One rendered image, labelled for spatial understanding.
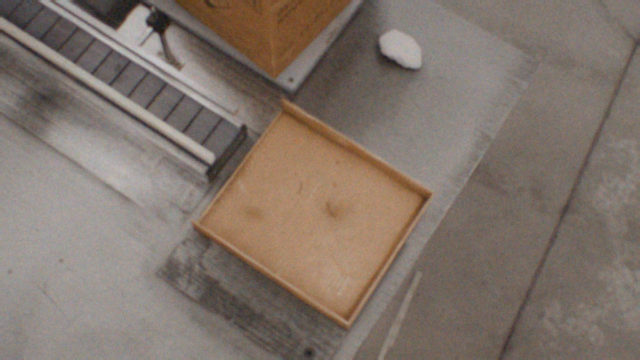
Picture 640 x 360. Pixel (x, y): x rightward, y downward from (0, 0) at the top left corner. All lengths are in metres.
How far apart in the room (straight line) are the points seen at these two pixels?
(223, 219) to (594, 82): 1.48
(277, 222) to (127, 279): 0.26
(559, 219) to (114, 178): 1.34
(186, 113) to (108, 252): 0.26
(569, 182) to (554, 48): 0.43
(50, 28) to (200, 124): 0.32
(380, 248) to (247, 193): 0.24
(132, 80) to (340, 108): 0.36
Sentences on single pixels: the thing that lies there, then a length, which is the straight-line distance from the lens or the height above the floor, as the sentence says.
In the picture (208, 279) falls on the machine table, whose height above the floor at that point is 0.83.
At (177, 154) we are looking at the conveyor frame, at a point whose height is 0.88.
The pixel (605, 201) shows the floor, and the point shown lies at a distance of 2.33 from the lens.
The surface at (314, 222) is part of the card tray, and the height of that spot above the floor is 0.83.
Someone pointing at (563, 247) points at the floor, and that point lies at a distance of 2.24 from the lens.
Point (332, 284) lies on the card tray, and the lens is 1.24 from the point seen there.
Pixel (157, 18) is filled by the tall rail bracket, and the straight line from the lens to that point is 1.29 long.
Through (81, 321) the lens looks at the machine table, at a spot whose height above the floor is 0.83.
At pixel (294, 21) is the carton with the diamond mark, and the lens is 1.26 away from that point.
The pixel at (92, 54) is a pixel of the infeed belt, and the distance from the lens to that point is 1.39.
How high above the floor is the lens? 2.05
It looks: 70 degrees down
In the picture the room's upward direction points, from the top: 4 degrees clockwise
